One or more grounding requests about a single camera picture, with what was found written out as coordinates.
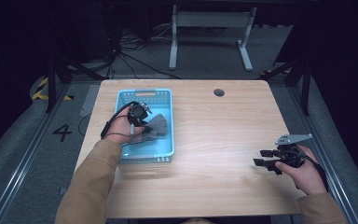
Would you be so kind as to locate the person's tan clothed torso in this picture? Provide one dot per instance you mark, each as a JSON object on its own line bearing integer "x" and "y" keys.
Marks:
{"x": 199, "y": 221}

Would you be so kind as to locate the black metal stand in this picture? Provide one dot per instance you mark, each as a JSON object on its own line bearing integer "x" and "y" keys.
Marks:
{"x": 52, "y": 84}
{"x": 306, "y": 90}

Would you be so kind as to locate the blue plastic basket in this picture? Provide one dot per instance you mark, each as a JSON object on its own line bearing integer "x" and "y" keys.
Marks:
{"x": 164, "y": 146}

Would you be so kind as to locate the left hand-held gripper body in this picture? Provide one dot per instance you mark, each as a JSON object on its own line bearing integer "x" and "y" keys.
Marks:
{"x": 137, "y": 112}

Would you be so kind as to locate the white metal desk frame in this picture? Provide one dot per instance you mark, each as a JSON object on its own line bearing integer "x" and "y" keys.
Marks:
{"x": 211, "y": 20}

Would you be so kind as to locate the person's right hand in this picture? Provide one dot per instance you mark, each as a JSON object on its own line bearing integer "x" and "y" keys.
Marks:
{"x": 307, "y": 175}

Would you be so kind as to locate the grey fingerless knit glove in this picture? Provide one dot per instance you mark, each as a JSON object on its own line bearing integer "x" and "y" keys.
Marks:
{"x": 143, "y": 137}
{"x": 159, "y": 125}

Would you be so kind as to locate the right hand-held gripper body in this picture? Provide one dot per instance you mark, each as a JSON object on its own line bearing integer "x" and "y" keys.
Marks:
{"x": 292, "y": 149}

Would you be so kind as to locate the grey metal floor rail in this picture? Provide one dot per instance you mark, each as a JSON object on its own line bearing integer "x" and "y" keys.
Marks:
{"x": 28, "y": 161}
{"x": 329, "y": 161}

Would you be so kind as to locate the person's left hand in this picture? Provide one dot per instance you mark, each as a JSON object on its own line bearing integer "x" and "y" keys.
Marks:
{"x": 121, "y": 129}

